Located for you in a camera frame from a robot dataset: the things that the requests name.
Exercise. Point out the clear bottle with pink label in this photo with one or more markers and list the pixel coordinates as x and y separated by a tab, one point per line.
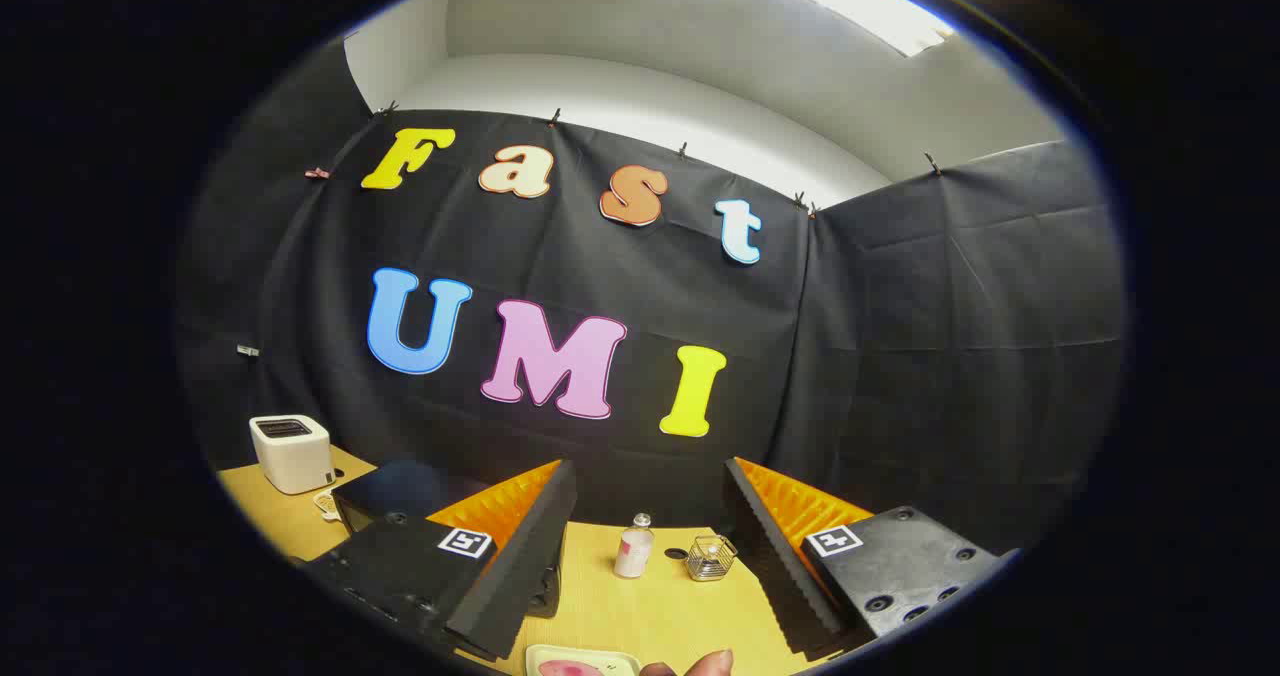
634	551

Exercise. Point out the black toaster oven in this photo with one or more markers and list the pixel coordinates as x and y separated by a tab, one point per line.
400	486

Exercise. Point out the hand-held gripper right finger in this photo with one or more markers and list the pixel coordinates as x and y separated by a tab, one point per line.
775	566

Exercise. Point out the round pink ham slice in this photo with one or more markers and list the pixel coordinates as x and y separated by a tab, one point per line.
570	669

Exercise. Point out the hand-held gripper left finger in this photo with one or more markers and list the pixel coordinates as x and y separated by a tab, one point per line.
520	556

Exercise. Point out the white bread toaster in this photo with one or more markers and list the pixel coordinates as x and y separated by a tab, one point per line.
292	456

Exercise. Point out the pale green square plate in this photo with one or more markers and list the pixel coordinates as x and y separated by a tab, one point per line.
615	662

